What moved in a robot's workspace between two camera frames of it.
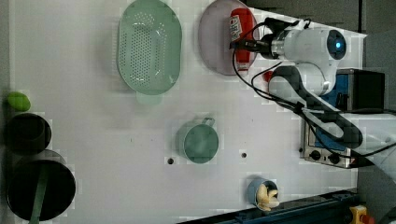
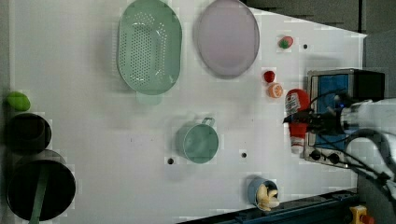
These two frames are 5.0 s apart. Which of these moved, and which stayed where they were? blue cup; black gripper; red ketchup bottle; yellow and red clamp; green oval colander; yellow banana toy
Moved: red ketchup bottle; black gripper
Stayed: blue cup; yellow banana toy; yellow and red clamp; green oval colander
